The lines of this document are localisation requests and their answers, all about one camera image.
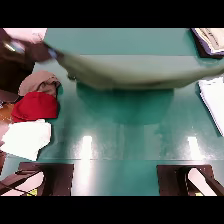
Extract white garment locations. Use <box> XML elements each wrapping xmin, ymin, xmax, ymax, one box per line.
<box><xmin>198</xmin><ymin>76</ymin><xmax>224</xmax><ymax>138</ymax></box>
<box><xmin>0</xmin><ymin>118</ymin><xmax>53</xmax><ymax>162</ymax></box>

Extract beige shirt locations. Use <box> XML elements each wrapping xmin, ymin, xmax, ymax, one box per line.
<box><xmin>55</xmin><ymin>49</ymin><xmax>224</xmax><ymax>92</ymax></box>

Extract dark blue garment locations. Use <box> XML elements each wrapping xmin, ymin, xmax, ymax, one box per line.
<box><xmin>190</xmin><ymin>27</ymin><xmax>224</xmax><ymax>61</ymax></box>

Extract cream garment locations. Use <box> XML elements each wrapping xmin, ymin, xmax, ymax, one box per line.
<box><xmin>194</xmin><ymin>27</ymin><xmax>224</xmax><ymax>55</ymax></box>

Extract red garment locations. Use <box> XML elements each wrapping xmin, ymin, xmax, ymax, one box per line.
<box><xmin>11</xmin><ymin>91</ymin><xmax>61</xmax><ymax>123</ymax></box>

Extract pink garment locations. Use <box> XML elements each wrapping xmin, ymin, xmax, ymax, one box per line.
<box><xmin>2</xmin><ymin>27</ymin><xmax>48</xmax><ymax>45</ymax></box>

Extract person's forearm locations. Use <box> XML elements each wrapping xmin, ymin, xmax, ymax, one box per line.
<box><xmin>0</xmin><ymin>32</ymin><xmax>63</xmax><ymax>64</ymax></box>

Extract brown garment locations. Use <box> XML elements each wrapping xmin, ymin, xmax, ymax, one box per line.
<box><xmin>17</xmin><ymin>70</ymin><xmax>63</xmax><ymax>99</ymax></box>

